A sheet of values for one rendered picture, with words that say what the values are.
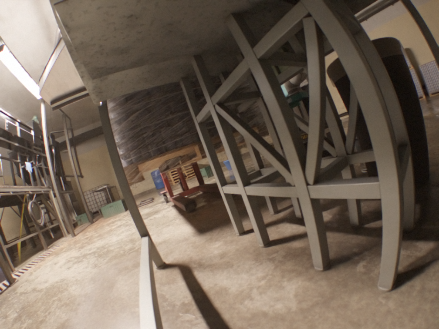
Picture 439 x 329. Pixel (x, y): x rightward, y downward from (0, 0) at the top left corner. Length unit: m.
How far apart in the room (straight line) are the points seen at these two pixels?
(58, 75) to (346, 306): 1.36
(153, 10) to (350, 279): 0.75
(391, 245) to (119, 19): 0.67
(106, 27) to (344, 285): 0.78
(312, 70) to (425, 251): 0.51
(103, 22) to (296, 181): 0.54
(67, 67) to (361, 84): 1.09
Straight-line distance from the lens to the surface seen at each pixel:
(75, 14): 0.40
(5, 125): 3.54
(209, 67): 0.91
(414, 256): 0.56
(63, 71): 1.07
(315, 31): 0.35
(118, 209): 4.43
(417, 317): 0.45
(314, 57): 0.34
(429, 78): 7.36
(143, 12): 0.43
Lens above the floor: 0.38
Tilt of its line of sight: 2 degrees down
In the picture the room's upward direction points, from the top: 20 degrees counter-clockwise
